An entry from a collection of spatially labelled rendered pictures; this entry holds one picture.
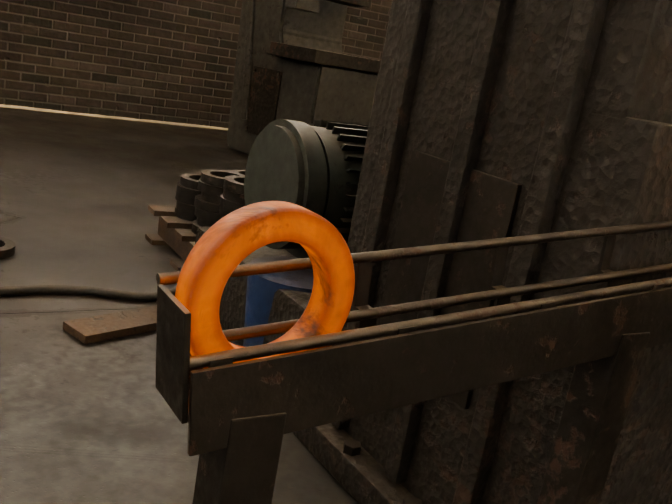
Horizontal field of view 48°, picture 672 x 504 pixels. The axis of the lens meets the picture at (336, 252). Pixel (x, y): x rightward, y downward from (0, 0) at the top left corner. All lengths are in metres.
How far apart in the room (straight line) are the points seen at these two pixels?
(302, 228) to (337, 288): 0.08
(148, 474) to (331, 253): 1.00
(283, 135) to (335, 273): 1.43
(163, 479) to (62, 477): 0.19
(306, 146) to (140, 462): 0.94
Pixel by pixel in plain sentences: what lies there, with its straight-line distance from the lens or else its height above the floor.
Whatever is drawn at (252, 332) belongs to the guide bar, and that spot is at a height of 0.60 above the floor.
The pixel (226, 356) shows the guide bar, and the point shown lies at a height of 0.61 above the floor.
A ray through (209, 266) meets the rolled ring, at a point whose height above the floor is 0.69.
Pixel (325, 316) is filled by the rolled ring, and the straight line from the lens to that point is 0.75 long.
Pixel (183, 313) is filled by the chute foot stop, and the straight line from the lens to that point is 0.66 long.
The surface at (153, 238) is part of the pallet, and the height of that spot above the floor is 0.02.
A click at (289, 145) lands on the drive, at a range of 2.11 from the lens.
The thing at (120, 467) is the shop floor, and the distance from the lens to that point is 1.66.
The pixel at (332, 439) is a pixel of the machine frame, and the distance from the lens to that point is 1.71.
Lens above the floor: 0.89
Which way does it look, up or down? 15 degrees down
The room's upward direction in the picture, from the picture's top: 10 degrees clockwise
